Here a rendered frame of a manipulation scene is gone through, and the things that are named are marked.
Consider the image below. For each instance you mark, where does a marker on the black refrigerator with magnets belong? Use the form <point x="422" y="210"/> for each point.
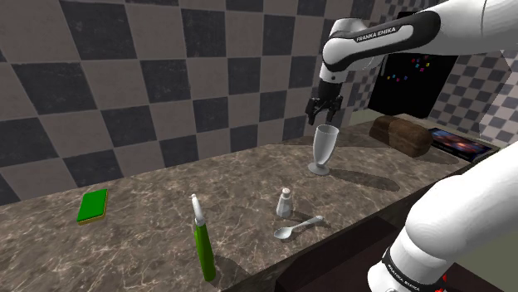
<point x="408" y="89"/>

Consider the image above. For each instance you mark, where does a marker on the green yellow sponge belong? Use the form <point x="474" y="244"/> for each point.
<point x="93" y="206"/>

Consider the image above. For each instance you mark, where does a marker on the grey salt shaker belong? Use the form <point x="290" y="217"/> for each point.
<point x="285" y="203"/>

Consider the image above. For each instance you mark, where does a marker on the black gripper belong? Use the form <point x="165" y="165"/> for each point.
<point x="327" y="92"/>

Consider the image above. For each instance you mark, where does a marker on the brown bread loaf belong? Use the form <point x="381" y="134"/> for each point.
<point x="400" y="135"/>

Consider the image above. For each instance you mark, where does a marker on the grey metal spoon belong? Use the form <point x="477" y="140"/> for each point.
<point x="288" y="231"/>

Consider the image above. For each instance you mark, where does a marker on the dark tablet with picture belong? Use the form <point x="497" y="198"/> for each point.
<point x="457" y="145"/>

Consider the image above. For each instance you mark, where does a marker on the grey footed glass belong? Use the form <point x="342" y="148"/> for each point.
<point x="323" y="148"/>

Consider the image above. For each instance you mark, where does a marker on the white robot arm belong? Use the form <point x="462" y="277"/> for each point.
<point x="457" y="210"/>

